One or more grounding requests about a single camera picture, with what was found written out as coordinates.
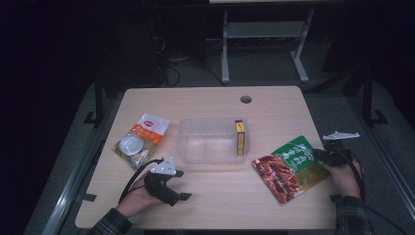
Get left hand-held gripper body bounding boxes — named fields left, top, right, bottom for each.
left=143, top=157, right=180, bottom=208

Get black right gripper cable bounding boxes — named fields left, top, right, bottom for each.
left=339, top=146, right=412, bottom=235

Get black metal stand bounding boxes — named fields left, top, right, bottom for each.
left=82, top=74, right=106, bottom=128
left=361, top=65, right=390, bottom=127

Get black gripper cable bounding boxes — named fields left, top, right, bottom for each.
left=117, top=158, right=164, bottom=204
left=339, top=146, right=412, bottom=235

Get white metal table frame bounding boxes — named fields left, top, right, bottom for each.
left=208, top=0, right=316, bottom=85

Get person's left hand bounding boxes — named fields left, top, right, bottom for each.
left=115, top=172, right=164, bottom=219

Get clear plastic container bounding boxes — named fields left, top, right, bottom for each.
left=176, top=116, right=251, bottom=165

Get white orange food packet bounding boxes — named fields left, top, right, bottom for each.
left=113, top=113, right=170, bottom=170

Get green red food packet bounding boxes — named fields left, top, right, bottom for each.
left=252, top=135, right=331, bottom=205

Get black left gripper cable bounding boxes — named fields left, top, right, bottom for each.
left=117, top=158, right=164, bottom=204

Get person's right hand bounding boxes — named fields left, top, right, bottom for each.
left=322, top=158, right=364, bottom=200

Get yellow red box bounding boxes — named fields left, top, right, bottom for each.
left=234, top=119, right=247, bottom=157

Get black floor cables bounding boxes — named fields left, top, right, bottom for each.
left=158, top=53, right=226, bottom=88

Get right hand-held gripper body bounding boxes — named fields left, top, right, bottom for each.
left=314, top=130, right=361, bottom=168

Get grey metal frame rail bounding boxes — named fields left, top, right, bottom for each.
left=353, top=104, right=415, bottom=207
left=40, top=130, right=111, bottom=235

